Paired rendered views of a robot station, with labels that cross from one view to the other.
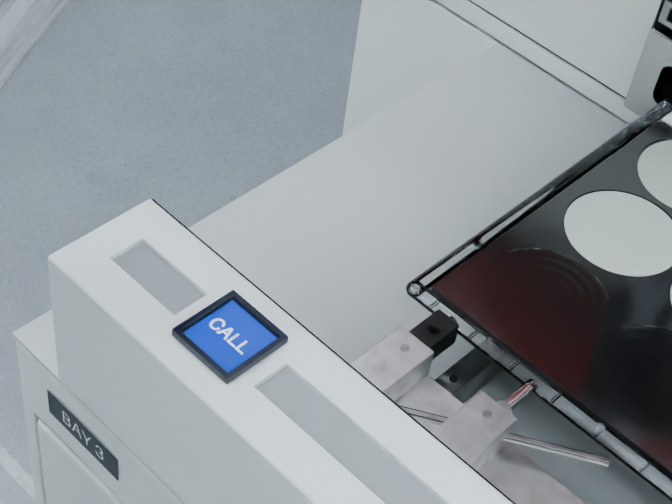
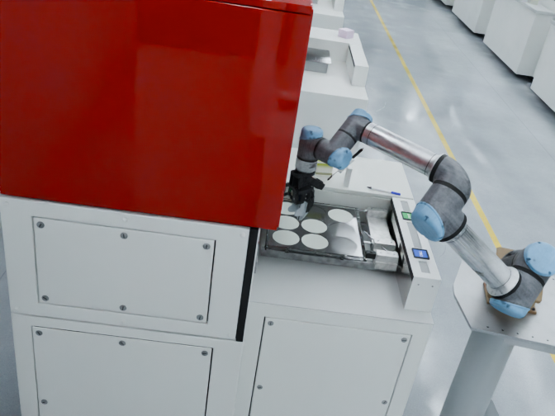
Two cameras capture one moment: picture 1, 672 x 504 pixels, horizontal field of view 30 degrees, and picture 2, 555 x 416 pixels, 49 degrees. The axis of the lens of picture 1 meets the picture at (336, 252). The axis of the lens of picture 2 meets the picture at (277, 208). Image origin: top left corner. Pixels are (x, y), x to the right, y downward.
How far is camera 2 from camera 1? 245 cm
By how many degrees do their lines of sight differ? 92
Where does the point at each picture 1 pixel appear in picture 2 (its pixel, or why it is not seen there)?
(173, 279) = (420, 266)
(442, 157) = (305, 292)
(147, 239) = (420, 271)
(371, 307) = (358, 284)
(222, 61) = not seen: outside the picture
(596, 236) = (320, 243)
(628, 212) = (308, 242)
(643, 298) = (327, 234)
